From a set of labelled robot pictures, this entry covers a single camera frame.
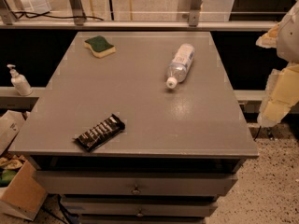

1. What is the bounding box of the clear plastic water bottle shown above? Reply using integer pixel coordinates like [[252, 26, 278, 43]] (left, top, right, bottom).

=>
[[166, 44, 195, 89]]

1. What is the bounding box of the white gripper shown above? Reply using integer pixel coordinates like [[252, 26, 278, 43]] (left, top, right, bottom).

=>
[[256, 1, 299, 128]]

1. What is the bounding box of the top grey drawer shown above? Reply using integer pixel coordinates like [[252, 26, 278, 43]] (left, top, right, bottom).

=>
[[34, 171, 237, 196]]

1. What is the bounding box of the green and yellow sponge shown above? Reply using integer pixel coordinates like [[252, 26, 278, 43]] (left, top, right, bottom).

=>
[[84, 35, 116, 58]]

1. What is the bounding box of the grey drawer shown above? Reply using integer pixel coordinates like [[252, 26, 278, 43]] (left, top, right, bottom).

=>
[[34, 171, 237, 196], [62, 197, 217, 217]]

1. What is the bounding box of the white cardboard box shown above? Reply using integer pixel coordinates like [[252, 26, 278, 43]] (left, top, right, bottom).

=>
[[0, 110, 25, 155]]

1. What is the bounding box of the black rxbar chocolate bar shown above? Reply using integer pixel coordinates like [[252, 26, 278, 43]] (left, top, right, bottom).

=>
[[75, 114, 125, 152]]

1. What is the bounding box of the cardboard box with items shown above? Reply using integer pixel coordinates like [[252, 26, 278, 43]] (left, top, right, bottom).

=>
[[0, 160, 48, 221]]

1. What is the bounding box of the white pump dispenser bottle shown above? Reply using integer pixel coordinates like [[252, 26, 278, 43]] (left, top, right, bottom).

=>
[[7, 64, 33, 96]]

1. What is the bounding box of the grey drawer cabinet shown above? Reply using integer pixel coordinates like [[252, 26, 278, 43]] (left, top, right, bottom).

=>
[[10, 32, 258, 224]]

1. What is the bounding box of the black cable on shelf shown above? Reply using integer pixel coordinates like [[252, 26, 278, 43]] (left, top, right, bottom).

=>
[[12, 10, 105, 21]]

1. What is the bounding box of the white device behind rail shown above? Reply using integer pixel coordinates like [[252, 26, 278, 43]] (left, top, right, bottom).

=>
[[13, 0, 51, 17]]

